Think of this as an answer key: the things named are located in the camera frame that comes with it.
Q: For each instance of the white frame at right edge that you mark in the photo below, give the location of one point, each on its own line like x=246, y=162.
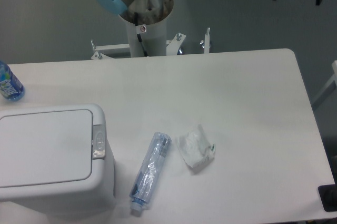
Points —
x=326, y=90

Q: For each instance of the empty clear plastic bottle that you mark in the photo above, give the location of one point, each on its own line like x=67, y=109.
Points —
x=149, y=172

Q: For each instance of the grey lid push button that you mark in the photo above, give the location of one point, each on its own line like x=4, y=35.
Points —
x=98, y=141

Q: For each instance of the crumpled clear plastic wrapper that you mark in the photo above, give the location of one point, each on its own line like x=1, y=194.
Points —
x=195, y=149

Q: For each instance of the white plastic trash can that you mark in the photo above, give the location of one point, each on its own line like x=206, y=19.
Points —
x=83, y=197

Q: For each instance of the black clamp at table edge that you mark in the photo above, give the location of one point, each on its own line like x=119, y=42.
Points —
x=328, y=197

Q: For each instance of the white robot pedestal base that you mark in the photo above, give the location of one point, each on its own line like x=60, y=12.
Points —
x=146, y=27

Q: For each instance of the blue labelled water bottle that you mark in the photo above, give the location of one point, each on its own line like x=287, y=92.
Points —
x=11, y=87

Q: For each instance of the white trash can lid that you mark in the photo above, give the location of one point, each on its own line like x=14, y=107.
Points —
x=46, y=148

